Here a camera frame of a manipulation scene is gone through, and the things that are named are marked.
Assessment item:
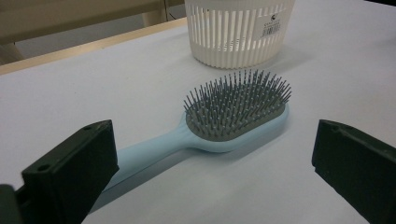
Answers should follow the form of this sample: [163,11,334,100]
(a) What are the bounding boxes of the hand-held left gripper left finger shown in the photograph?
[21,119,120,224]

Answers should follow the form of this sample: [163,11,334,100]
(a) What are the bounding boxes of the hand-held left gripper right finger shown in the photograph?
[311,119,396,224]

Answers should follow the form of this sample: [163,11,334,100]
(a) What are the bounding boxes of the light blue hairbrush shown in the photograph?
[104,68,293,191]

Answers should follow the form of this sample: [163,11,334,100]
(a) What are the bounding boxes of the white plastic basket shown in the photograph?
[184,0,296,70]

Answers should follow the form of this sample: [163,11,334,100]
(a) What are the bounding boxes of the wooden table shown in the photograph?
[0,17,189,77]

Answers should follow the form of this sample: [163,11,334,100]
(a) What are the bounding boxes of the white table cover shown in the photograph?
[0,0,396,224]

